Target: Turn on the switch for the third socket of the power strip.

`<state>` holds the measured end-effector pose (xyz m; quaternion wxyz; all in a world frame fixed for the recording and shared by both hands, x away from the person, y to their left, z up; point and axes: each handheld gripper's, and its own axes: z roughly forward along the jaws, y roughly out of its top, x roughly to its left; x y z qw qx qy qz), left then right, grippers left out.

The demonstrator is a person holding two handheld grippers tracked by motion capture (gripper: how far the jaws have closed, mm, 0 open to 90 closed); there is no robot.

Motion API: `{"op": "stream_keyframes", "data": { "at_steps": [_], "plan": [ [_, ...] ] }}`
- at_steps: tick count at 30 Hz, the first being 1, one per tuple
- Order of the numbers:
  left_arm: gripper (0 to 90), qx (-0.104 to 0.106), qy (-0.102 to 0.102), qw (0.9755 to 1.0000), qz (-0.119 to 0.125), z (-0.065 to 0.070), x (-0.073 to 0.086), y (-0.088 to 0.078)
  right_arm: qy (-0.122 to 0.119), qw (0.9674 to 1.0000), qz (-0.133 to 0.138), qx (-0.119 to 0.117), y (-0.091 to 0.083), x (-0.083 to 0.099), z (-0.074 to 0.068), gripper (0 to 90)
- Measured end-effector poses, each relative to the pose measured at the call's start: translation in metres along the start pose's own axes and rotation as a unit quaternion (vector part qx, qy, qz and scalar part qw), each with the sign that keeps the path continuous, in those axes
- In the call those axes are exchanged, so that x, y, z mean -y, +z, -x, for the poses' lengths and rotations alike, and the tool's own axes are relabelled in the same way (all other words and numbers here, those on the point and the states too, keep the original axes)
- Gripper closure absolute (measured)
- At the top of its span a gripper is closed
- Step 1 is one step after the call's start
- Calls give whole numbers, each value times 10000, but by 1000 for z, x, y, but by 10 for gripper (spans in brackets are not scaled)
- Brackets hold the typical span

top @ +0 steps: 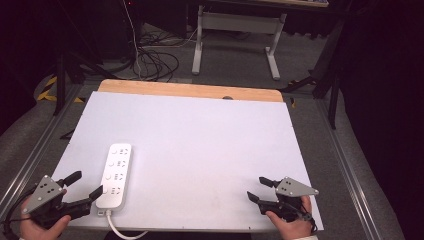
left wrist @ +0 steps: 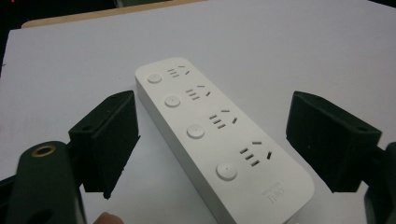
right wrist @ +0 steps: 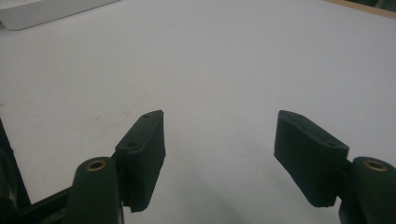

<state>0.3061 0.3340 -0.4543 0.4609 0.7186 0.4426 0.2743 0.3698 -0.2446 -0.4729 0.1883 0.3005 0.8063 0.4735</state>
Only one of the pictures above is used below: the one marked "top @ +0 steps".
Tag thin white cable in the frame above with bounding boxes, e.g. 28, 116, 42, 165
121, 0, 144, 80

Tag dark curtain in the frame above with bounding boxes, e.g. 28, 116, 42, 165
333, 0, 424, 240

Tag yellow black floor tape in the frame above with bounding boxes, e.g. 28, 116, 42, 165
36, 75, 85, 104

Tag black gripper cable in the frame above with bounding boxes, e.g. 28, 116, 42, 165
298, 202, 319, 235
1, 191, 36, 238

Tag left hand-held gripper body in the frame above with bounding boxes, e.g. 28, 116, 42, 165
21, 174, 92, 230

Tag white metal desk frame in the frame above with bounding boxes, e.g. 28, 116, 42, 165
191, 4, 288, 81

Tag black floor cables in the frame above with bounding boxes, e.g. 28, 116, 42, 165
132, 31, 198, 83

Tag white power strip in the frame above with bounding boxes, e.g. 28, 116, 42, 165
95, 142, 133, 217

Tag wooden desk top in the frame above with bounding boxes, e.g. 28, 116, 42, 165
256, 0, 330, 9

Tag aluminium rail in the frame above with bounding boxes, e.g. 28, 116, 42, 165
314, 99, 384, 240
0, 83, 85, 214

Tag person's right hand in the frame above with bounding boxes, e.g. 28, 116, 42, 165
265, 195, 317, 240

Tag black metal stand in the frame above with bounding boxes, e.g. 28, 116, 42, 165
52, 49, 118, 117
279, 18, 346, 130

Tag person's left hand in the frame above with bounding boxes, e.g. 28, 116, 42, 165
18, 189, 73, 240

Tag white board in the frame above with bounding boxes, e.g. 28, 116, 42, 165
50, 91, 325, 233

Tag wooden table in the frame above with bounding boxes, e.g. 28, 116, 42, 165
97, 78, 285, 103

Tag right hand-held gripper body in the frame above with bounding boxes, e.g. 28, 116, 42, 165
258, 176, 320, 223

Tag white power strip cable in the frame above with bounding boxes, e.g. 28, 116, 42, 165
105, 209, 150, 240

